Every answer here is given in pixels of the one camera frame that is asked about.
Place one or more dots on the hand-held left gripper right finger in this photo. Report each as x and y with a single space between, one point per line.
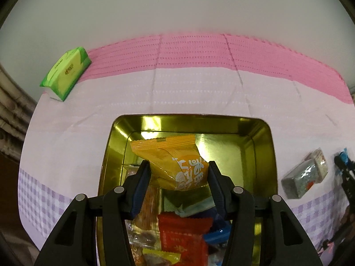
217 191

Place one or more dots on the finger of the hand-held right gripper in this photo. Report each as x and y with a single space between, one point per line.
346 174

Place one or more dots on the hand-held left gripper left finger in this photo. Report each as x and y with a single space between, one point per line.
140 191

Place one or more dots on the yellow-orange snack packet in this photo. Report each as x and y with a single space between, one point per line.
172 160

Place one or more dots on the gold metal tin box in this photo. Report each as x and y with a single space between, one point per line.
235 149

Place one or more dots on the red snack packet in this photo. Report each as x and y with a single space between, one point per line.
183 235

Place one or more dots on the light-blue candy wrapper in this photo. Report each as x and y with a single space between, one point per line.
344 153

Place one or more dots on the navy and light-blue snack packet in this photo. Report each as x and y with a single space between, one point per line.
194 208

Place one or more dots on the bright blue snack packet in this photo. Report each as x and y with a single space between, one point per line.
219 232

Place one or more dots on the clear wrapped grey snack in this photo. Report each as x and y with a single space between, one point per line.
303 176

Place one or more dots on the clear bag of biscuits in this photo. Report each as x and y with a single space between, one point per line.
144 235

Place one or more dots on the small yellow-green snack packet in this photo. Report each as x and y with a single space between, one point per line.
160 257

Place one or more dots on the green tissue pack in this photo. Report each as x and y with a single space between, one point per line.
66 73

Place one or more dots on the beige patterned curtain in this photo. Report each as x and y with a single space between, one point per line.
14 110

